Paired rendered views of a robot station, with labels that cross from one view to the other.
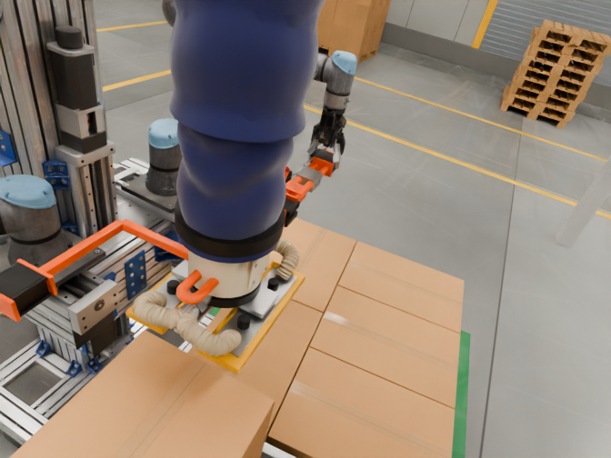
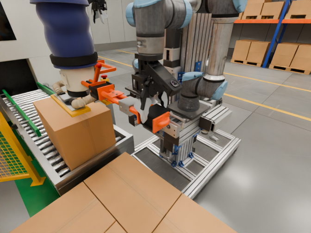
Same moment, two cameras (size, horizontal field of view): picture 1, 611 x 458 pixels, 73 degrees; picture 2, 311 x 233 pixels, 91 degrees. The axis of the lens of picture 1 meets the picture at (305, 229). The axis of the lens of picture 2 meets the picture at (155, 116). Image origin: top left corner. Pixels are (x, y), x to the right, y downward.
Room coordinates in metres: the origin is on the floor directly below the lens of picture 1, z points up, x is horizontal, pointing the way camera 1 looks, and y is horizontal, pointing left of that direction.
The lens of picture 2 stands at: (1.49, -0.41, 1.53)
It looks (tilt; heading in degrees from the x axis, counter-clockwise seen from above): 32 degrees down; 118
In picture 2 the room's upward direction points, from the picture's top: straight up
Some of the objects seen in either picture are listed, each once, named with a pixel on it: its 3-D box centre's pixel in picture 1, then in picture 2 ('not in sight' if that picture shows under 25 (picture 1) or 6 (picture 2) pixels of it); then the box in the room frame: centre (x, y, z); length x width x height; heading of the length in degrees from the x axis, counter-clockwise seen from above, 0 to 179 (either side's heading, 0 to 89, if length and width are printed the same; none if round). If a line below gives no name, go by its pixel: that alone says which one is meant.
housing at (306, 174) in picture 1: (308, 179); (130, 105); (1.15, 0.03, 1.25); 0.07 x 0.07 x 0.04; 73
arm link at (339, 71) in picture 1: (340, 73); (151, 11); (1.26, 0.00, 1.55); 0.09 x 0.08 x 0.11; 77
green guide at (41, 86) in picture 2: not in sight; (59, 95); (-0.76, 0.78, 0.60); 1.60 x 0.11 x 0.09; 167
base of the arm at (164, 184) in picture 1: (166, 173); (189, 99); (1.25, 0.53, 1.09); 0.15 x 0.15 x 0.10
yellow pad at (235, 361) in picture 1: (258, 305); (68, 100); (0.67, 0.07, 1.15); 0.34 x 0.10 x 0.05; 163
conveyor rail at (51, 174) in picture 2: not in sight; (19, 128); (-0.55, 0.13, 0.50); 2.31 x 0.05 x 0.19; 167
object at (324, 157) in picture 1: (325, 163); (152, 117); (1.27, -0.02, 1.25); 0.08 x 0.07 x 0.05; 163
